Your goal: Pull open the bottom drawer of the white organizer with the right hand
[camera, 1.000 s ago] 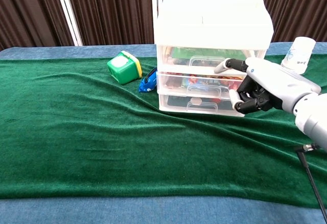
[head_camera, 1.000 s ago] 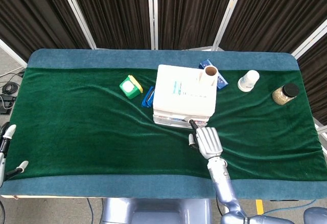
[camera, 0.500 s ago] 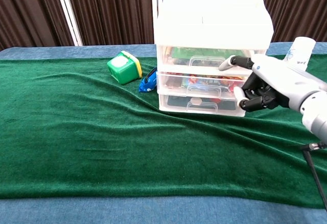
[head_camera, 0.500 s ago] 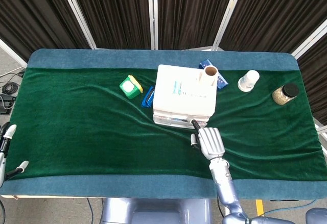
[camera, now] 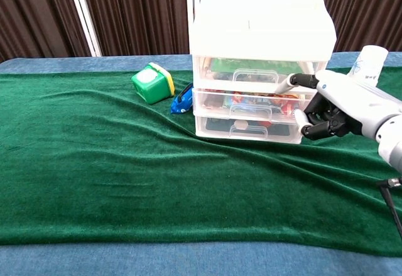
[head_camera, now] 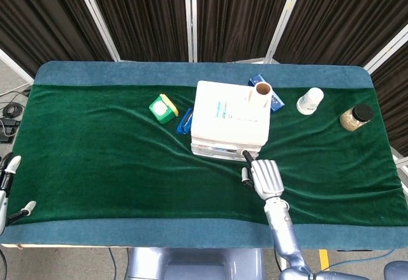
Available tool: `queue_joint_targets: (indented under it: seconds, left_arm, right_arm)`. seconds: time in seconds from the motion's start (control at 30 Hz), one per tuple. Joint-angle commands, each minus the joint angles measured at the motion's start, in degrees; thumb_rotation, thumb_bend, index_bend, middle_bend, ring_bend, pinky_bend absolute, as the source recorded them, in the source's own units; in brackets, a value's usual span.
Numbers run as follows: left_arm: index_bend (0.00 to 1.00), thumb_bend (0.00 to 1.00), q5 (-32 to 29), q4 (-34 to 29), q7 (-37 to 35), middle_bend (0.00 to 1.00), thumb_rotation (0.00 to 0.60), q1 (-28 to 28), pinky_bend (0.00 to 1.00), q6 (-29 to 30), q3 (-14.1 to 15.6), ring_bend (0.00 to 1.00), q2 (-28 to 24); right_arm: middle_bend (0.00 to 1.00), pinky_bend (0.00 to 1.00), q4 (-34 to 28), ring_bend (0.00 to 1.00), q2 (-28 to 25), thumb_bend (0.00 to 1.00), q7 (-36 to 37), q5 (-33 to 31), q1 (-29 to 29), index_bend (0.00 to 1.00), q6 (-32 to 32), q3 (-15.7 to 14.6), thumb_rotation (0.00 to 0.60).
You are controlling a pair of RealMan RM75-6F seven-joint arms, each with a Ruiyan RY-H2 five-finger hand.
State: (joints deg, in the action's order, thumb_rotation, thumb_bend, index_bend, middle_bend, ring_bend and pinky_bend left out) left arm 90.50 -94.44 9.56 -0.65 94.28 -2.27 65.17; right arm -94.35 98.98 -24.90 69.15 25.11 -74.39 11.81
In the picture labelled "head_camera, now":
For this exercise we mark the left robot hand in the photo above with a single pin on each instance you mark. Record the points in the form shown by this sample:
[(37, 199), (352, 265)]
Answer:
[(4, 178)]

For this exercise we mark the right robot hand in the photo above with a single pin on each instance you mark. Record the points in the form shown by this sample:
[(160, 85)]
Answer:
[(266, 178)]

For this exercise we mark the clear drawer with toys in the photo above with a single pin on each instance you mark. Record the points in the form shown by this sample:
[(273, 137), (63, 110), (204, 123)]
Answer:
[(220, 150)]

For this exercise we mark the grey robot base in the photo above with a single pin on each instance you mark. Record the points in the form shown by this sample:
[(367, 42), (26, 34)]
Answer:
[(191, 264)]

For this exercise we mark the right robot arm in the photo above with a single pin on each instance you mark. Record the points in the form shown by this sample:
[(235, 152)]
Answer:
[(280, 229)]

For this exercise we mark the black power adapter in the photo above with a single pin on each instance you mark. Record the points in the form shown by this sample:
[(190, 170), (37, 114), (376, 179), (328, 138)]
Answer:
[(8, 130)]

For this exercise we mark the blue printed packet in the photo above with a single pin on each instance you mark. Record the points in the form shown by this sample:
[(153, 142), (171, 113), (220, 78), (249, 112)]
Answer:
[(277, 101)]

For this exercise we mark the white roll with cardboard core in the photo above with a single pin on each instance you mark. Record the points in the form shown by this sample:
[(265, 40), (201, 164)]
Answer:
[(259, 96)]

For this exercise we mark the stack of white paper cups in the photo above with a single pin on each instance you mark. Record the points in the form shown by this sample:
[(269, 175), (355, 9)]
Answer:
[(310, 99)]

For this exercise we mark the green velvet cloth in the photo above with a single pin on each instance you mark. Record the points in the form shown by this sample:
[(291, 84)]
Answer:
[(95, 165)]

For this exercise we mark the blue toy train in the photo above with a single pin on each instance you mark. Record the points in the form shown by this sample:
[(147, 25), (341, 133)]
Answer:
[(185, 122)]

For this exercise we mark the glass jar with black lid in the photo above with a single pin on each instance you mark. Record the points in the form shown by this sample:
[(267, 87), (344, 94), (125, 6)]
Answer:
[(354, 119)]

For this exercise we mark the green cube box yellow lid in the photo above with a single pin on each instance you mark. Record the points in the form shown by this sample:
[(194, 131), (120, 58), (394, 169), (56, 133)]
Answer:
[(161, 109)]

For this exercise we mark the blue table cover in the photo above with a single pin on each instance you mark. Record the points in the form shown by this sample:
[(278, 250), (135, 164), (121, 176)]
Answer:
[(127, 72)]

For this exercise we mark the white plastic drawer unit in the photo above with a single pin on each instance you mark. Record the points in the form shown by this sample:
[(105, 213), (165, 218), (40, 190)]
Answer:
[(223, 117)]

